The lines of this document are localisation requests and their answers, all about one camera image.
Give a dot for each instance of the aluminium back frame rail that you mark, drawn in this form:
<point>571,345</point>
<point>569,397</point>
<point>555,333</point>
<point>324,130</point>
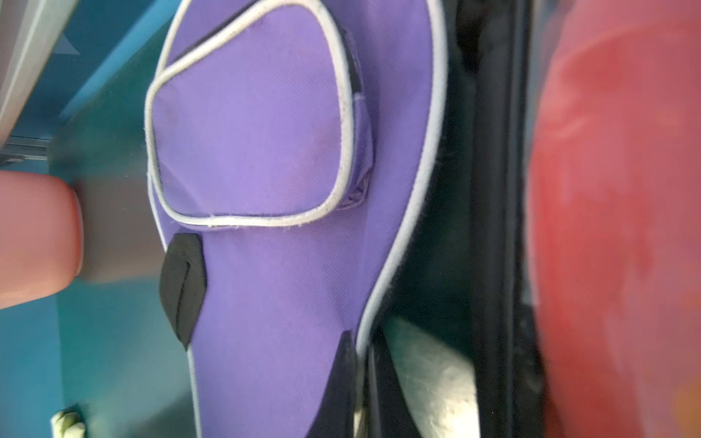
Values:
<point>30,30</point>

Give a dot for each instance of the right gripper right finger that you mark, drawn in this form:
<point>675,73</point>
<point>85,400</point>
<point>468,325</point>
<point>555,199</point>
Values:
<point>389,415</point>

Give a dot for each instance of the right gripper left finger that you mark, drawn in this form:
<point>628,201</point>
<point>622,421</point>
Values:
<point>335,417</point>

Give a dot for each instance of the purple paddle case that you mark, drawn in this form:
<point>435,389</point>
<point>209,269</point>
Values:
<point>291,146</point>

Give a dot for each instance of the pink bucket with lid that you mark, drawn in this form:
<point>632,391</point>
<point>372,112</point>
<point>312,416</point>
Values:
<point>41,237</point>

